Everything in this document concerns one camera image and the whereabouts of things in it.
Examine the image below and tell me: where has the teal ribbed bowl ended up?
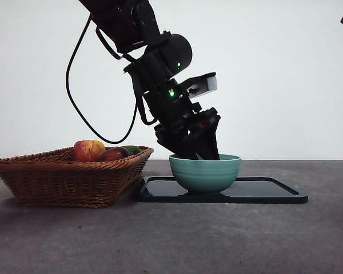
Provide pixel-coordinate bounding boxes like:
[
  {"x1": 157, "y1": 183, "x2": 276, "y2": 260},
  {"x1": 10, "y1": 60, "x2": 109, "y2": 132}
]
[{"x1": 168, "y1": 154, "x2": 242, "y2": 196}]

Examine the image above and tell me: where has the green fruit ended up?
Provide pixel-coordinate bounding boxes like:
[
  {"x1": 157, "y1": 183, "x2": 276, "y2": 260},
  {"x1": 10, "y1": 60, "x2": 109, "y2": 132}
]
[{"x1": 122, "y1": 145, "x2": 142, "y2": 155}]

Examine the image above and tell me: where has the dark red round fruit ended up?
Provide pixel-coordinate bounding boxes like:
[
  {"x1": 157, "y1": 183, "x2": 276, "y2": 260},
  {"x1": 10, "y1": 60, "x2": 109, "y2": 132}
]
[{"x1": 99, "y1": 147, "x2": 131, "y2": 162}]

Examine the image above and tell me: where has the dark green rectangular tray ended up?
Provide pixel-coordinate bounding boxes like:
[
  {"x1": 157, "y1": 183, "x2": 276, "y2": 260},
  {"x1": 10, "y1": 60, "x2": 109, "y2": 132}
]
[{"x1": 137, "y1": 176, "x2": 309, "y2": 204}]

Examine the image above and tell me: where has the red yellow apple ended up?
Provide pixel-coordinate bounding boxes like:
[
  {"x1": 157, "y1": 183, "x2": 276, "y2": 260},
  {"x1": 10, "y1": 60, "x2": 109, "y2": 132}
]
[{"x1": 72, "y1": 139, "x2": 106, "y2": 163}]

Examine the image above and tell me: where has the brown wicker basket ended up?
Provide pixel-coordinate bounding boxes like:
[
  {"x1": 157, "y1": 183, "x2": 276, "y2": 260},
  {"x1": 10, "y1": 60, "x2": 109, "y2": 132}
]
[{"x1": 0, "y1": 146, "x2": 154, "y2": 208}]

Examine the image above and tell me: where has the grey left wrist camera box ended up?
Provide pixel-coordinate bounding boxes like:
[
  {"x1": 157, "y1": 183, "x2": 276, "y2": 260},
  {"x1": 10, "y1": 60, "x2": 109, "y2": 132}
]
[{"x1": 177, "y1": 72, "x2": 218, "y2": 99}]

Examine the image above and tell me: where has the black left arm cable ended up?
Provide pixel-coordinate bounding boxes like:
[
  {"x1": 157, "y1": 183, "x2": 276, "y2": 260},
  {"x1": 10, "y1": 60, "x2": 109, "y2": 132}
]
[{"x1": 65, "y1": 14, "x2": 139, "y2": 144}]

